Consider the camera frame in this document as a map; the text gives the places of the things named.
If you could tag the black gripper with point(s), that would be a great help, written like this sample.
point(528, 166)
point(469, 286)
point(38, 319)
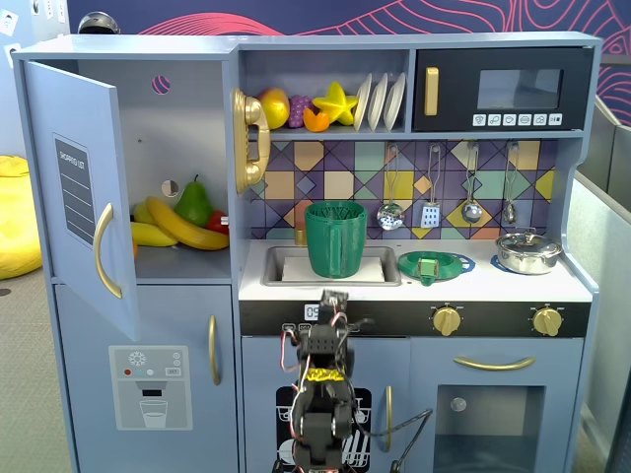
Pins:
point(327, 312)

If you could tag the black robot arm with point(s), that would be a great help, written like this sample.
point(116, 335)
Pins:
point(320, 424)

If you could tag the blue shopping list cabinet door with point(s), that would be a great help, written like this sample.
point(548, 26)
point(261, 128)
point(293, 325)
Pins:
point(74, 123)

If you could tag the green printed cup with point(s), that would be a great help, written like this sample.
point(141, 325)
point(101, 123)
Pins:
point(335, 246)

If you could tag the grey toy sink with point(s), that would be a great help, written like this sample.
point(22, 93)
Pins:
point(273, 266)

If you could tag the gold toy faucet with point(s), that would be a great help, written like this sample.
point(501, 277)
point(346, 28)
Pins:
point(300, 236)

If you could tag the gold stove knob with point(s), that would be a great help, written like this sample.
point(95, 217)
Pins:
point(547, 321)
point(446, 321)

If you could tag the metal toy strainer spoon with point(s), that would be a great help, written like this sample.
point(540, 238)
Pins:
point(391, 217)

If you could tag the green round lid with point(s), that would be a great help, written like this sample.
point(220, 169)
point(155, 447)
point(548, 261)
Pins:
point(448, 263)

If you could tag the metal toy slotted spatula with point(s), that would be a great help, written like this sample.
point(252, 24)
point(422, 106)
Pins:
point(430, 216)

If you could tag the red toy pepper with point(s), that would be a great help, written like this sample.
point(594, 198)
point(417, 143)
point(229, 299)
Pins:
point(218, 222)

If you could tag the blue toy kitchen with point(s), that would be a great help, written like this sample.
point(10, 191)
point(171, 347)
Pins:
point(177, 320)

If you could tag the orange-yellow toy banana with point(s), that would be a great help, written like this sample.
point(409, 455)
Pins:
point(192, 235)

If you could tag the green toy pear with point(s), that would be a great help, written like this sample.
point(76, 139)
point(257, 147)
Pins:
point(193, 204)

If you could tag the metal toy ladle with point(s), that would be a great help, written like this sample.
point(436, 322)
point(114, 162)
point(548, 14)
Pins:
point(471, 212)

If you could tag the large pale yellow toy banana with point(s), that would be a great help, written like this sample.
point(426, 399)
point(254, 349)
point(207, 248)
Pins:
point(153, 235)

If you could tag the orange toy fruit slice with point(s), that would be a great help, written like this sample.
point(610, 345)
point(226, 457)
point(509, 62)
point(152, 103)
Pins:
point(315, 122)

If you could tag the silver toy pot with lid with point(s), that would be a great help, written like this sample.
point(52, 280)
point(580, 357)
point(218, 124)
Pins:
point(527, 253)

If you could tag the purple toy grapes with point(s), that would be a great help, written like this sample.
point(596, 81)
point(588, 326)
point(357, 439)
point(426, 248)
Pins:
point(299, 111)

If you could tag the small yellow toy banana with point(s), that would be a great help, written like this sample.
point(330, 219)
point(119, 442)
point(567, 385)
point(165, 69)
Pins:
point(143, 213)

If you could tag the yellow toy star fruit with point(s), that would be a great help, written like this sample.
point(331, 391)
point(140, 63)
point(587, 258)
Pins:
point(336, 103)

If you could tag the white toy plate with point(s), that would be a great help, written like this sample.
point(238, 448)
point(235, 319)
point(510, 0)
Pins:
point(395, 98)
point(363, 103)
point(378, 101)

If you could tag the yellow red toy mango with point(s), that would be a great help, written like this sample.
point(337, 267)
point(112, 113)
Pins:
point(275, 106)

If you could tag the gold toy telephone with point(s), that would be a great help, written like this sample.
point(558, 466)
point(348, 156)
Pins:
point(249, 113)

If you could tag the grey desk partition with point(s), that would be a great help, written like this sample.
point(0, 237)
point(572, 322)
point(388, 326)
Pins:
point(591, 295)
point(613, 143)

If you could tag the black toy microwave door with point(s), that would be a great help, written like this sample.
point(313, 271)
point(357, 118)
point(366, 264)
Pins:
point(453, 88)

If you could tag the yellow bean bag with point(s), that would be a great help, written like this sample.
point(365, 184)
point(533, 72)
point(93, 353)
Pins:
point(17, 217)

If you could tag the black helmet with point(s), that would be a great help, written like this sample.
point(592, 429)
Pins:
point(98, 23)

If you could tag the small wrist camera board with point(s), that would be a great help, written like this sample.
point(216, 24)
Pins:
point(334, 297)

